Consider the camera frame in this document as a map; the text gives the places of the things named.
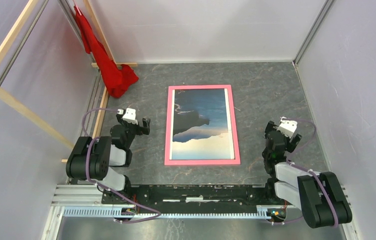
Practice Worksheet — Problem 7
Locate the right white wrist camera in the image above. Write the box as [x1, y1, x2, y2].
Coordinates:
[276, 116, 298, 139]

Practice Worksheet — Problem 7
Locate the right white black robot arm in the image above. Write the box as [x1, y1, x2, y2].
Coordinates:
[262, 117, 353, 229]

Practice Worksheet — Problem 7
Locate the white slotted cable duct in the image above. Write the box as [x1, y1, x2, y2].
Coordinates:
[62, 206, 271, 220]

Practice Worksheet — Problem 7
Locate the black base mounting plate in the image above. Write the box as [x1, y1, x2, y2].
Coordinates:
[101, 184, 298, 215]

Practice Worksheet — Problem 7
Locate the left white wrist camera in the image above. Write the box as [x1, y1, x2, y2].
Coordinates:
[116, 107, 139, 125]

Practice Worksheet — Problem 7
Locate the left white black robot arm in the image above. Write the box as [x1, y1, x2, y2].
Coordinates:
[65, 108, 151, 204]

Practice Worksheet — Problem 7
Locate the pink wooden picture frame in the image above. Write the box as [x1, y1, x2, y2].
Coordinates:
[164, 84, 241, 167]

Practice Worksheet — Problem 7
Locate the landscape photo print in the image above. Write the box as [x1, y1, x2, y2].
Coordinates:
[170, 88, 235, 161]

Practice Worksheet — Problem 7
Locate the wooden rack frame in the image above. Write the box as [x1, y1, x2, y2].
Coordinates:
[0, 0, 138, 166]

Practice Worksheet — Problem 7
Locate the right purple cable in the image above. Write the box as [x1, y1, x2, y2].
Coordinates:
[267, 118, 340, 228]

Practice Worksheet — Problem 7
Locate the red cloth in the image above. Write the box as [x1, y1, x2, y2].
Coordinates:
[74, 5, 139, 98]

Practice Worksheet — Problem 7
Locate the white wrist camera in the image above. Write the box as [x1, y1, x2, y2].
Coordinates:
[276, 116, 298, 139]
[116, 107, 139, 125]

